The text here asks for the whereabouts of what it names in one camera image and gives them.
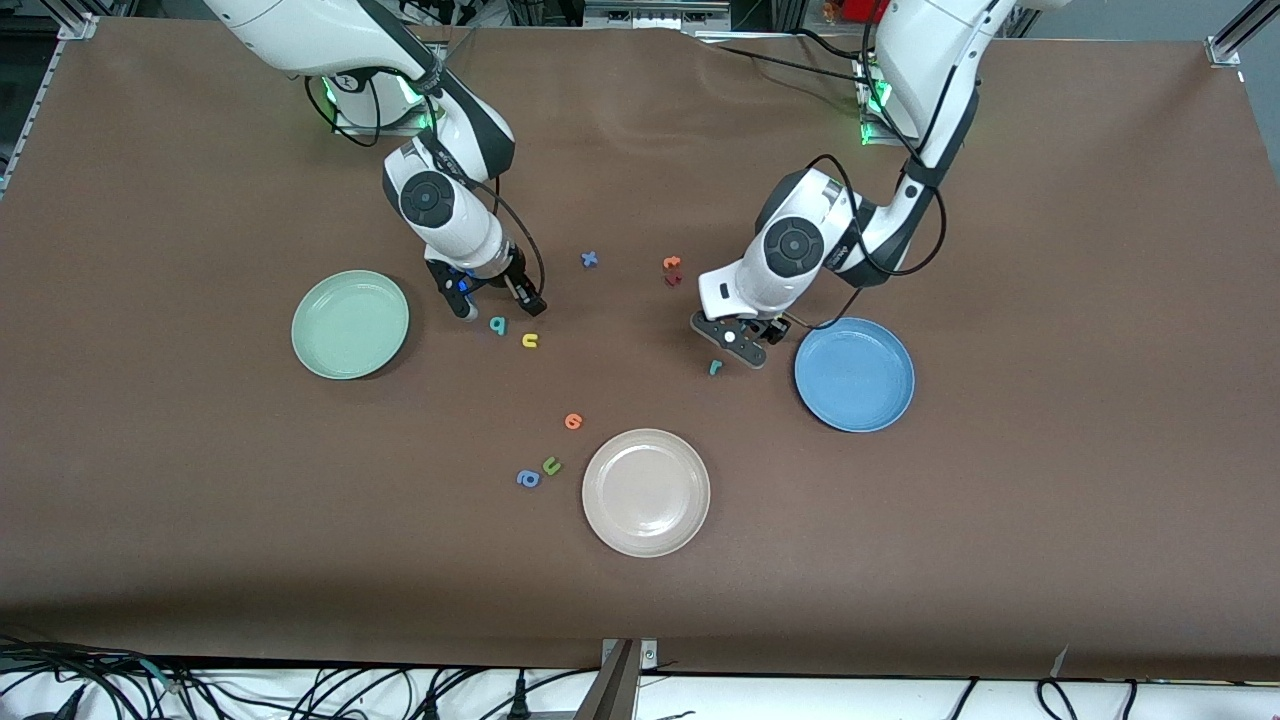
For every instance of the green plate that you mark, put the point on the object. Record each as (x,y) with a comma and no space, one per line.
(350,325)

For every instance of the aluminium frame corner profile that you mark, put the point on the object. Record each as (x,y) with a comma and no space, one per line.
(1235,40)
(75,25)

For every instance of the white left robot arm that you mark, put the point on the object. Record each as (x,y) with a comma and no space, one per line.
(795,245)

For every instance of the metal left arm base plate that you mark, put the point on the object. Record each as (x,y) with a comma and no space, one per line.
(868,138)

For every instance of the blue foam letter a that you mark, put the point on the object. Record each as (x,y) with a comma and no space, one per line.
(528,479)

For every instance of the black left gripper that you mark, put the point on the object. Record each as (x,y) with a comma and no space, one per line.
(771,327)

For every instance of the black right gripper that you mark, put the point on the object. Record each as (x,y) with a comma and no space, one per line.
(508,279)

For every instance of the red box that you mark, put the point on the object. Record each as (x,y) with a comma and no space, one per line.
(860,10)

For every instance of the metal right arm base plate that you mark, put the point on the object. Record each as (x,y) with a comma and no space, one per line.
(385,130)

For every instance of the grey equipment box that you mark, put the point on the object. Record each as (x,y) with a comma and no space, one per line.
(655,12)

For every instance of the green foam letter u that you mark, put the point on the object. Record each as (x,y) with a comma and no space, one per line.
(551,466)

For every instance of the blue plate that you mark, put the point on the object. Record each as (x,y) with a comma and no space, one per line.
(855,375)

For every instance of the brown table cover sheet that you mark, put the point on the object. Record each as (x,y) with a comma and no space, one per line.
(900,550)

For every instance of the beige plate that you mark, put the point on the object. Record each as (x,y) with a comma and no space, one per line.
(646,492)

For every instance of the metal table edge bracket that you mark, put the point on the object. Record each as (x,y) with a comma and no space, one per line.
(622,690)

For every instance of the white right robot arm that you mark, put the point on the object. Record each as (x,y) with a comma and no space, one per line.
(440,205)

